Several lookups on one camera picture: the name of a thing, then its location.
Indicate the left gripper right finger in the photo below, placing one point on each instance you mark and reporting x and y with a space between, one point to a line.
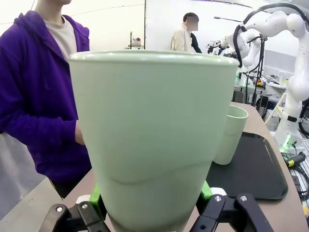
229 215

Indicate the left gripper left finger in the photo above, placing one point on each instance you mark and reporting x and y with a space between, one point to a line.
79 217

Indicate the pale green plastic cup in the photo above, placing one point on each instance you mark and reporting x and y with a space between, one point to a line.
234 135
154 120

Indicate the person's right forearm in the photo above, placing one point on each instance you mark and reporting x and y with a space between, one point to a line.
48 133

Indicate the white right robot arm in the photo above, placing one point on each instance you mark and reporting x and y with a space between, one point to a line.
297 79

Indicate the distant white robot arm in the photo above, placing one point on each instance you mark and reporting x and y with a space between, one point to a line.
227 42

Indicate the person's right hand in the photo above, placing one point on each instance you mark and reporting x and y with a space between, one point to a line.
79 135

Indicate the black plastic tray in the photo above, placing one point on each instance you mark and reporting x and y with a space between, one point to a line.
256 169

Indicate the yellow black hand tool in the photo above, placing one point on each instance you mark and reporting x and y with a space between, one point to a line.
294 159

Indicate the red emergency stop button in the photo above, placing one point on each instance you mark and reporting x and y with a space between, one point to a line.
260 83

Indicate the person in purple hoodie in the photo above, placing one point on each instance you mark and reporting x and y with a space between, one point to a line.
29 84

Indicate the person in cream jacket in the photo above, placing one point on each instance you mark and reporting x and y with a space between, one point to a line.
181 41

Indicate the thin black pole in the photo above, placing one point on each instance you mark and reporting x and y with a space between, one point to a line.
145 24

